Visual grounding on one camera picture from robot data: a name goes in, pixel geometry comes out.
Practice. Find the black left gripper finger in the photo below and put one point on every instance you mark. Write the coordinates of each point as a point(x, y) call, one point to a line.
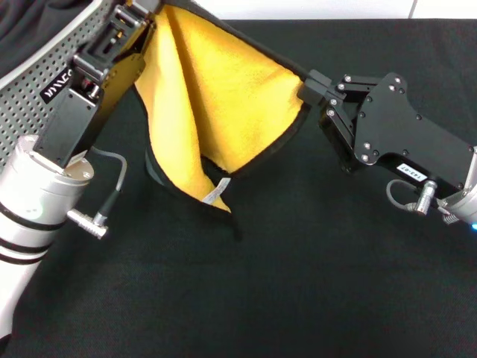
point(139, 9)

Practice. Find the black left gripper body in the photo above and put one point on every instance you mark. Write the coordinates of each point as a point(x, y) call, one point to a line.
point(74, 123)

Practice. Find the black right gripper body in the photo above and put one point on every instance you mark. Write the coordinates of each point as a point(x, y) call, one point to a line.
point(391, 127)

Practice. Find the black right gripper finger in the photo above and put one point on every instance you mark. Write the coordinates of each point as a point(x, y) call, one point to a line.
point(354, 85)
point(335, 117)

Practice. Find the grey yellow towel black trim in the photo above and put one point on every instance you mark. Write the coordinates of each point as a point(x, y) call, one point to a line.
point(223, 97)

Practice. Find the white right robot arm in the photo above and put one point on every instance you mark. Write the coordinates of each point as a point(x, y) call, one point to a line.
point(467, 201)

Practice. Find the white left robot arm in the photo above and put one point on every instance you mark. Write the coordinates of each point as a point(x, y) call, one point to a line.
point(30, 194)

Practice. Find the grey perforated storage box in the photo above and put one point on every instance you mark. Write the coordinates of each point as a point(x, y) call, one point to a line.
point(22, 112)

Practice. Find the black cloth box liner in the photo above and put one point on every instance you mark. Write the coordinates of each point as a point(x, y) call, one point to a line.
point(26, 26)

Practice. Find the black tablecloth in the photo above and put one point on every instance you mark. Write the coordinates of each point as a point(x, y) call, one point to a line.
point(261, 291)

